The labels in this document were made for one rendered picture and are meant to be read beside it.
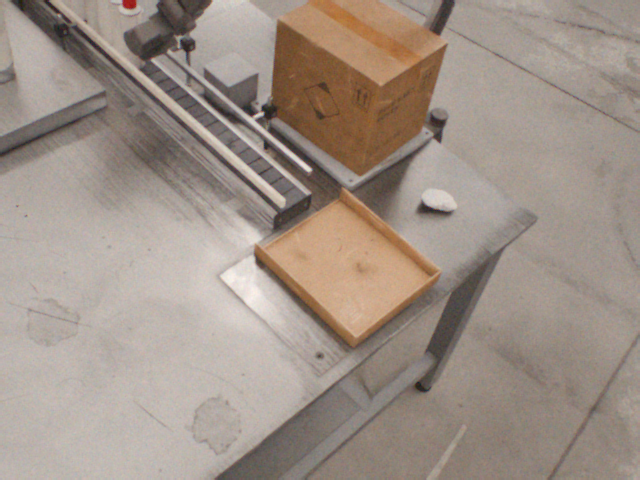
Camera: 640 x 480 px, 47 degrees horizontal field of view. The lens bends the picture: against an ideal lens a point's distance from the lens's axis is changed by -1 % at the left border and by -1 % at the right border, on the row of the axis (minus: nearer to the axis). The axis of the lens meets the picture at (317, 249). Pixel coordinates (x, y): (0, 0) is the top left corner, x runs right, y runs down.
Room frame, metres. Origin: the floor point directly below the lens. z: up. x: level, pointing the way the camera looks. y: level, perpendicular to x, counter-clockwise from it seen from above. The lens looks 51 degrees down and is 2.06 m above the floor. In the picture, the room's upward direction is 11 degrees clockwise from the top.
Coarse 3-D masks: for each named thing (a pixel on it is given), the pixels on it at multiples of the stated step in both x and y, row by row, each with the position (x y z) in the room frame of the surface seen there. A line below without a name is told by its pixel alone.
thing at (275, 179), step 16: (48, 0) 1.64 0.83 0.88; (64, 16) 1.58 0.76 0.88; (80, 32) 1.53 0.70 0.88; (96, 48) 1.48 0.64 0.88; (112, 64) 1.43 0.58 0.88; (160, 80) 1.40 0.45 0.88; (176, 96) 1.35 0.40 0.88; (192, 96) 1.36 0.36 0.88; (192, 112) 1.31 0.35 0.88; (208, 112) 1.32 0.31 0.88; (208, 128) 1.26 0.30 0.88; (224, 128) 1.27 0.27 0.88; (208, 144) 1.21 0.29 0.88; (224, 144) 1.22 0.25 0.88; (240, 144) 1.23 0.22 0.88; (224, 160) 1.17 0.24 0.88; (256, 160) 1.19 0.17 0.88; (240, 176) 1.13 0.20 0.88; (272, 176) 1.15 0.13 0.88; (256, 192) 1.09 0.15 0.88; (288, 192) 1.11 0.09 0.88; (304, 192) 1.12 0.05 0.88; (288, 208) 1.06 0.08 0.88
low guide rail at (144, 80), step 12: (72, 12) 1.56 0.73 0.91; (84, 24) 1.52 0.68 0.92; (96, 36) 1.48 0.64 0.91; (108, 48) 1.44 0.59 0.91; (120, 60) 1.41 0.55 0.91; (132, 72) 1.38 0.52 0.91; (144, 84) 1.35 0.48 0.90; (156, 96) 1.32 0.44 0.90; (180, 108) 1.27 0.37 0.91; (192, 120) 1.24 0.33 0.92; (204, 132) 1.21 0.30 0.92; (216, 144) 1.18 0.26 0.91; (228, 156) 1.15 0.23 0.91; (240, 168) 1.13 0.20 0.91; (252, 180) 1.10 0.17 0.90; (264, 180) 1.10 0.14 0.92; (264, 192) 1.08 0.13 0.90; (276, 192) 1.07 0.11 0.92
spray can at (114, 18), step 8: (112, 0) 1.46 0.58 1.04; (120, 0) 1.46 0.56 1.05; (112, 8) 1.45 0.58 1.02; (112, 16) 1.45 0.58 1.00; (112, 24) 1.46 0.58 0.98; (112, 32) 1.46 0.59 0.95; (120, 32) 1.45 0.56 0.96; (112, 40) 1.46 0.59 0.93; (120, 40) 1.45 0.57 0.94; (120, 48) 1.45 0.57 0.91
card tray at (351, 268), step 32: (320, 224) 1.07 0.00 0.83; (352, 224) 1.09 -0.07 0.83; (384, 224) 1.08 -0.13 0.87; (256, 256) 0.96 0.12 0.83; (288, 256) 0.97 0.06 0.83; (320, 256) 0.99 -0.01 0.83; (352, 256) 1.00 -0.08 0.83; (384, 256) 1.02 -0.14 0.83; (416, 256) 1.02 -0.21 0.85; (320, 288) 0.90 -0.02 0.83; (352, 288) 0.92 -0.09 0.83; (384, 288) 0.93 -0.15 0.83; (416, 288) 0.92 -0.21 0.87; (352, 320) 0.84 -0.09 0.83; (384, 320) 0.84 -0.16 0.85
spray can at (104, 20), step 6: (102, 0) 1.48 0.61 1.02; (102, 6) 1.48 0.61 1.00; (102, 12) 1.48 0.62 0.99; (108, 12) 1.48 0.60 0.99; (102, 18) 1.48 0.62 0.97; (108, 18) 1.48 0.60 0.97; (102, 24) 1.48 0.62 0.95; (108, 24) 1.48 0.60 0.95; (102, 30) 1.48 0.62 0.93; (108, 30) 1.48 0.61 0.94; (102, 36) 1.49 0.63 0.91; (108, 36) 1.48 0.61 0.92; (108, 42) 1.48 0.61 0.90
